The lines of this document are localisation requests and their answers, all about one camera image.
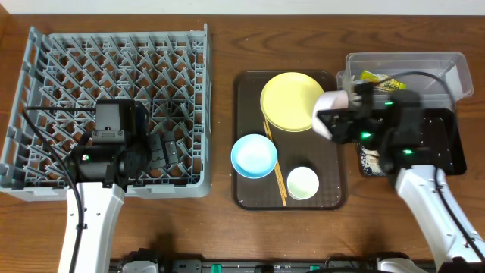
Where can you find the yellow plate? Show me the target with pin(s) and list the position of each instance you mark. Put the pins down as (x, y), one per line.
(287, 101)

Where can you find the grey dishwasher rack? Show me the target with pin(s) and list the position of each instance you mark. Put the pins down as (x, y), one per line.
(62, 77)

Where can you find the small pale green bowl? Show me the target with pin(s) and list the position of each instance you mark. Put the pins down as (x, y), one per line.
(302, 183)

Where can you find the wooden chopstick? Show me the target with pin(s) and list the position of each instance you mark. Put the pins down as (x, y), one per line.
(281, 178)
(282, 189)

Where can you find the black waste tray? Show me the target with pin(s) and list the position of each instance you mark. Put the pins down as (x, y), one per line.
(440, 133)

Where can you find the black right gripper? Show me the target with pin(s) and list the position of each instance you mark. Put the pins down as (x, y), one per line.
(339, 127)

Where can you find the cooked rice leftovers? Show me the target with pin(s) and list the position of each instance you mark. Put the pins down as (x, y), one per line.
(369, 160)

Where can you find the blue bowl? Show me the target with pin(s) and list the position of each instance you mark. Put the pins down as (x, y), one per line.
(253, 156)

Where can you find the green orange snack wrapper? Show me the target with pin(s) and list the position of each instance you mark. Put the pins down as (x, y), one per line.
(384, 82)

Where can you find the pink bowl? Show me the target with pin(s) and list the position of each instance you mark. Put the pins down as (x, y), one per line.
(328, 101)

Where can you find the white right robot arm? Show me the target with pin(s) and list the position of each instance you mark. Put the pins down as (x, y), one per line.
(453, 241)

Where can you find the dark brown serving tray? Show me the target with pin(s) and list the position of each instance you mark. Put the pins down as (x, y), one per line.
(302, 149)

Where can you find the clear plastic bin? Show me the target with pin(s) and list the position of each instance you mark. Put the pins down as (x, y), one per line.
(450, 67)

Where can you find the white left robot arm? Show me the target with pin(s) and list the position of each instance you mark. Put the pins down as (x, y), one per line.
(92, 213)

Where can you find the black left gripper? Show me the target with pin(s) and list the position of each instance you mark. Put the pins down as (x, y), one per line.
(150, 150)

